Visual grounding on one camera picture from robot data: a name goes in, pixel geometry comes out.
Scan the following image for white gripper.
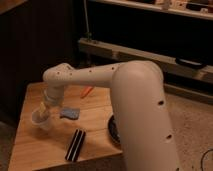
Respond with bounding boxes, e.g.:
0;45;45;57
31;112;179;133
39;88;64;117

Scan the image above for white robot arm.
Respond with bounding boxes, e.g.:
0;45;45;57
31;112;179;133
43;61;183;171

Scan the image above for black ceramic bowl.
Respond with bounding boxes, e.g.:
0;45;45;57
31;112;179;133
107;116;120;144

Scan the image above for blue sponge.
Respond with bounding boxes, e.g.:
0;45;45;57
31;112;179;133
60;107;80;120

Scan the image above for wooden table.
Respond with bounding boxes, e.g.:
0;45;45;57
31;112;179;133
9;83;121;171

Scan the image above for black white striped block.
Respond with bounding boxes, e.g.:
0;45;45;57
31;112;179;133
65;129;86;162

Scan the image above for metal pole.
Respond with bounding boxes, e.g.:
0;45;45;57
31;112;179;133
83;0;92;41

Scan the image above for white low shelf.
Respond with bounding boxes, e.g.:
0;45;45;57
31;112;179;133
78;38;213;84

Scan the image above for black cable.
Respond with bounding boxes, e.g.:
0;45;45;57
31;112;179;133
200;148;213;171

